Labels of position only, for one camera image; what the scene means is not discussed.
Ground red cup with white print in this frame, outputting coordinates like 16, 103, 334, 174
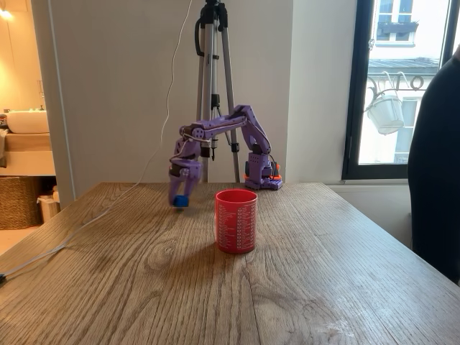
214, 189, 259, 254

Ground grey metal tripod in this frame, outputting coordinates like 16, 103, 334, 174
194, 0, 241, 183

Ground white paper bag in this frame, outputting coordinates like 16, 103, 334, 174
37, 185, 61, 224

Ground wooden vanity counter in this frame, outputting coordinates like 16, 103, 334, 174
0, 132, 57, 177

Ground woven wicker basket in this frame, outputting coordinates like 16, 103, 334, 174
0, 176, 42, 230

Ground white sink basin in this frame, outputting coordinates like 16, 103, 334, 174
6, 110, 48, 134

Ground white hanging plant pot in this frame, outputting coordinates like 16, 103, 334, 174
364, 93, 405, 136

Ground ornate black balcony railing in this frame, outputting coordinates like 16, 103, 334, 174
368, 70, 428, 105

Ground person in black clothes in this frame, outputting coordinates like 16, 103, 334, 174
408, 46, 460, 285

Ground window flower box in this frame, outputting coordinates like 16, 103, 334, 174
377, 20, 420, 44

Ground white and orange cable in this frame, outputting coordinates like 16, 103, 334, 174
0, 0, 193, 287

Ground black window frame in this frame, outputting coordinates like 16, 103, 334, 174
341, 0, 460, 180

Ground window blind bead chain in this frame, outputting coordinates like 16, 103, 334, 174
369, 0, 377, 50

